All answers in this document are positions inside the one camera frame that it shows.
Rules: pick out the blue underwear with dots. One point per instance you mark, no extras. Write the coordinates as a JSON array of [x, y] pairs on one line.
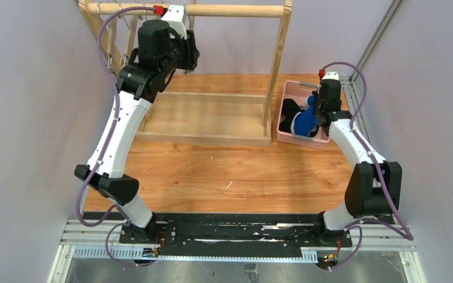
[[304, 122]]

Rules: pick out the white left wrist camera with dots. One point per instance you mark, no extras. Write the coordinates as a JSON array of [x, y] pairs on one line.
[[175, 16]]

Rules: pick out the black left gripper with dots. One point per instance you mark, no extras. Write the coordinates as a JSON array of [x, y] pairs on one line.
[[191, 52]]

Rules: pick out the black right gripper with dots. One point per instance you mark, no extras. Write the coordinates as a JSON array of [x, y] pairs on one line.
[[319, 111]]

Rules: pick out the empty wooden clip hanger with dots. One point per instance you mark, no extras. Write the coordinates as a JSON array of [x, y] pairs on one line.
[[109, 27]]

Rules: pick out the wooden hanger with blue underwear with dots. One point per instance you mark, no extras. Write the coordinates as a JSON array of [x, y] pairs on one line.
[[191, 19]]

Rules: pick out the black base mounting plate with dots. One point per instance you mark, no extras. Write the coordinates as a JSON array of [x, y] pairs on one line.
[[224, 237]]

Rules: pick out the aluminium frame rail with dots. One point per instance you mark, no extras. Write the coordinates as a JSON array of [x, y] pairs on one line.
[[380, 265]]

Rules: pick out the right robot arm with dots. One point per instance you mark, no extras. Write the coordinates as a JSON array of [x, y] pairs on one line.
[[375, 184]]

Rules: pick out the wooden clothes rack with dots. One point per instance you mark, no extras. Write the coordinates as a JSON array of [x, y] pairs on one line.
[[188, 117]]

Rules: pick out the black underwear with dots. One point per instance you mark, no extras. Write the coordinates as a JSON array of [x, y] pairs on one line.
[[287, 113]]

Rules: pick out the wooden clip hanger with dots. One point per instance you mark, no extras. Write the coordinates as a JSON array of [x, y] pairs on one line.
[[131, 35], [109, 27]]

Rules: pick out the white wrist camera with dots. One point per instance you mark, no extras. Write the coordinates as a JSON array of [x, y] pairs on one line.
[[328, 75], [175, 16]]

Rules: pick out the wooden hanger with grey underwear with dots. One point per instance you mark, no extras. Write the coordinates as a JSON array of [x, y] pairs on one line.
[[147, 16]]

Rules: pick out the pink plastic basket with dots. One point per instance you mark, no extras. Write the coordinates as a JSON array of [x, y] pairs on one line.
[[299, 91]]

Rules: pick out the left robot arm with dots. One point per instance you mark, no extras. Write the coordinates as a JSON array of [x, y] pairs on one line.
[[164, 46]]

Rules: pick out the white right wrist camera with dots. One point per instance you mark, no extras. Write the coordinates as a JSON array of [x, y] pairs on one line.
[[328, 75]]

